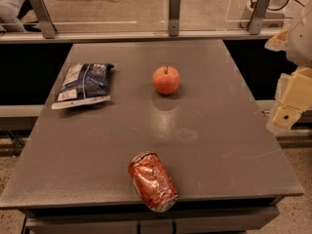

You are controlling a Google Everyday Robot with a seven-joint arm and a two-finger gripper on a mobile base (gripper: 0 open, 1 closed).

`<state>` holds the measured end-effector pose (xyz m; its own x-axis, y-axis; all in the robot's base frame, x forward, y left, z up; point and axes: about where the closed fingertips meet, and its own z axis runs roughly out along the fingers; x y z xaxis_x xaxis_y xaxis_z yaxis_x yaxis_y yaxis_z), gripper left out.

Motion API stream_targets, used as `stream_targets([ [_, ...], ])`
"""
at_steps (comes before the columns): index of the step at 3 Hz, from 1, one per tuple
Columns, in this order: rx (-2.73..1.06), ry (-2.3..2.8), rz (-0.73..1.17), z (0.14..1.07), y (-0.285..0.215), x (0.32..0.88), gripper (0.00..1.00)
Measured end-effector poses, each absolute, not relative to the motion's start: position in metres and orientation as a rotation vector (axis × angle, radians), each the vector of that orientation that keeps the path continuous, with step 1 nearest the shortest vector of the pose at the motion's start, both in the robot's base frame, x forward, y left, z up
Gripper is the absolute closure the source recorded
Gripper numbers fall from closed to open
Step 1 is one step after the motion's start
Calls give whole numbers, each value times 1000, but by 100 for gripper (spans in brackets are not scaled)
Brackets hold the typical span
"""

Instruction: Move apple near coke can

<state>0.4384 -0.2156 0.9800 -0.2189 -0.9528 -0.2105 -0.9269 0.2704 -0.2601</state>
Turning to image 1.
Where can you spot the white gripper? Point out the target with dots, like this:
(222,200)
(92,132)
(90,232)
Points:
(300,41)

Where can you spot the red apple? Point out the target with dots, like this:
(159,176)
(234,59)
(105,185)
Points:
(166,80)

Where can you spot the crushed red coke can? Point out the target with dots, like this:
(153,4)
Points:
(152,182)

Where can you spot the blue chip bag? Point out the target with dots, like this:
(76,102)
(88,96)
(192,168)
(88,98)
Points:
(84,84)

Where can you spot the white robot base with cable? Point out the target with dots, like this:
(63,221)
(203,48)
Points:
(276,14)

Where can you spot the right metal bracket post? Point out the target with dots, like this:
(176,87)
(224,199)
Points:
(259,11)

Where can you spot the metal bracket post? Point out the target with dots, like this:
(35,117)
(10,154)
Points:
(48,30)
(174,13)
(259,11)

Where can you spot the middle metal bracket post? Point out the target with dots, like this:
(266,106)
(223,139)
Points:
(174,13)

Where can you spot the left metal bracket post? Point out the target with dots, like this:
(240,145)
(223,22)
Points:
(48,30)

